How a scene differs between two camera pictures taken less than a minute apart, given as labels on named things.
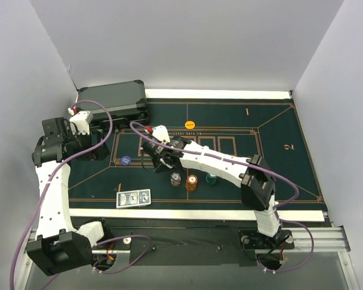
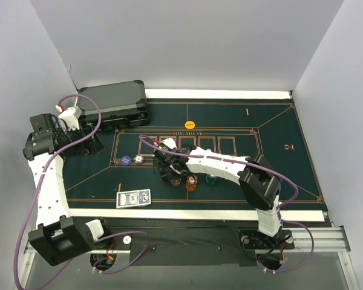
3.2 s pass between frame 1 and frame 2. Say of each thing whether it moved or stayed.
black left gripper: moved
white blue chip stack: stayed
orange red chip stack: stayed
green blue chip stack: stayed
